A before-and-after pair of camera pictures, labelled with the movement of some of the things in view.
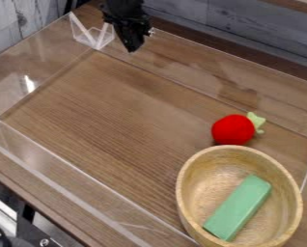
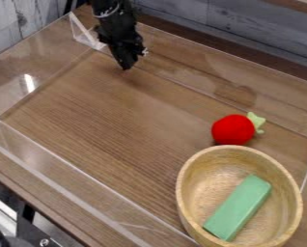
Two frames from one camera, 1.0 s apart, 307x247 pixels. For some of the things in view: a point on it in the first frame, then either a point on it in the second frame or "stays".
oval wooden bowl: [208, 179] stays
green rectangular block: [234, 213] stays
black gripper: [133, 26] -> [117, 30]
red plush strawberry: [235, 128] stays
